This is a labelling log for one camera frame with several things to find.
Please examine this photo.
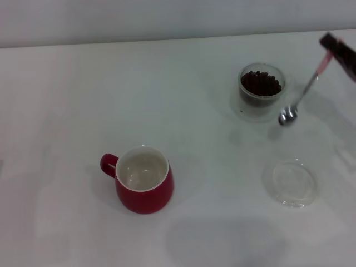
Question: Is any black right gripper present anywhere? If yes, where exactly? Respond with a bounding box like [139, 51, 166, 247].
[319, 32, 356, 83]

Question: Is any pink handled metal spoon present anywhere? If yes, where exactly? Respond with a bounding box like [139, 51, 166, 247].
[278, 52, 333, 127]

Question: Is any red ceramic mug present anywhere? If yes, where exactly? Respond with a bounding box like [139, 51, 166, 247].
[100, 145, 175, 215]

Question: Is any small clear glass bowl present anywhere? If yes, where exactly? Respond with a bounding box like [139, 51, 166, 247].
[261, 159, 323, 209]

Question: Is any glass cup with handle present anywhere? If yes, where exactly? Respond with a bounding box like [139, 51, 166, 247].
[238, 62, 295, 116]

